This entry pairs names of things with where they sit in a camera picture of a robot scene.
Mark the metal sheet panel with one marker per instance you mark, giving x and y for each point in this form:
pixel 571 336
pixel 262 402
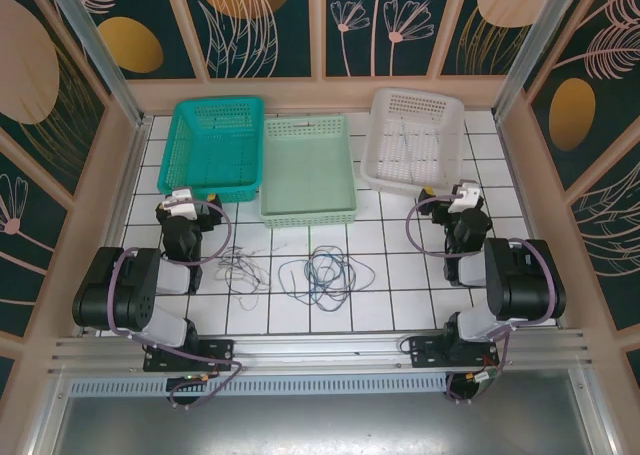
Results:
pixel 320 425

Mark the aluminium frame post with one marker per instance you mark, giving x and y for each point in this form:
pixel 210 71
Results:
pixel 100 50
pixel 540 45

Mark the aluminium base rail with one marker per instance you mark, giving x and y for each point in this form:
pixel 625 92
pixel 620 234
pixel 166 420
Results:
pixel 325 345

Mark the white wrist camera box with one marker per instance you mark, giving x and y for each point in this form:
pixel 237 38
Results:
pixel 180 206
pixel 465 200

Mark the white plastic basket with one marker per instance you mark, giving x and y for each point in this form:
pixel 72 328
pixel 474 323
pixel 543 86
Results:
pixel 410 145

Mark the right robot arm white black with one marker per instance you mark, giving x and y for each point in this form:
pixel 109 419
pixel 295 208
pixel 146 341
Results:
pixel 525 285

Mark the teal plastic basket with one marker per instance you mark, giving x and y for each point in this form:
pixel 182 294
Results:
pixel 210 125

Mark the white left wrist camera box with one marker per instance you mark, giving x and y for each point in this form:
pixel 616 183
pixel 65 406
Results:
pixel 180 206

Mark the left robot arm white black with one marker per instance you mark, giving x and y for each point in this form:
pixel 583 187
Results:
pixel 130 280

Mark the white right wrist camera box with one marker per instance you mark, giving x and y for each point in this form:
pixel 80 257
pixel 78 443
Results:
pixel 465 200

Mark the light green plastic tray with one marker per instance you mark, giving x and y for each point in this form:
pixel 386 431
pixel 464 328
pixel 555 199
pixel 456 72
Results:
pixel 307 175

